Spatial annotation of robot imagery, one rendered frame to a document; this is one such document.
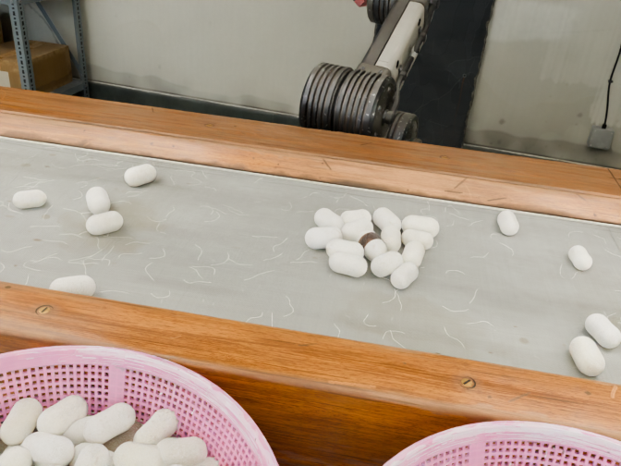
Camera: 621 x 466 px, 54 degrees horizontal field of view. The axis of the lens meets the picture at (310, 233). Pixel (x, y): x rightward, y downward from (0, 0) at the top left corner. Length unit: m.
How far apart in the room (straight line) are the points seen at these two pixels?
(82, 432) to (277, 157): 0.42
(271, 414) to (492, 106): 2.35
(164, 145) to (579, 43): 2.10
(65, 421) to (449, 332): 0.29
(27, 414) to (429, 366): 0.26
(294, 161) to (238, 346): 0.35
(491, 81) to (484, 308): 2.16
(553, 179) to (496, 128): 1.95
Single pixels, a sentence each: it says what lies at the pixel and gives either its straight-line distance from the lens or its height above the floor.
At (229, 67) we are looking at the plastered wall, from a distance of 2.86.
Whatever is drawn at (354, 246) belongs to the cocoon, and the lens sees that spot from 0.56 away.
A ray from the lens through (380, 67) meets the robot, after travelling 1.01.
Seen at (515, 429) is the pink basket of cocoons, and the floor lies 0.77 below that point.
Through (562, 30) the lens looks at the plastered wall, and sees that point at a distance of 2.64.
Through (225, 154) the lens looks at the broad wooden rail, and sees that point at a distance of 0.74.
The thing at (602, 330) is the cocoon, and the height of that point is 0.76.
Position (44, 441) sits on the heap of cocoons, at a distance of 0.42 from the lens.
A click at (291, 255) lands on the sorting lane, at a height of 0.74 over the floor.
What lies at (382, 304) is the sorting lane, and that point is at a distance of 0.53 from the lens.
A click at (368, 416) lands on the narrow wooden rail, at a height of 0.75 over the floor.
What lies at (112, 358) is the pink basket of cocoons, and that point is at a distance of 0.43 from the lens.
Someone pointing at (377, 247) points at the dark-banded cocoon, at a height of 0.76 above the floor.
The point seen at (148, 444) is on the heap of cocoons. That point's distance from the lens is 0.40.
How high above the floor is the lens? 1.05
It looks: 30 degrees down
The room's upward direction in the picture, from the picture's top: 6 degrees clockwise
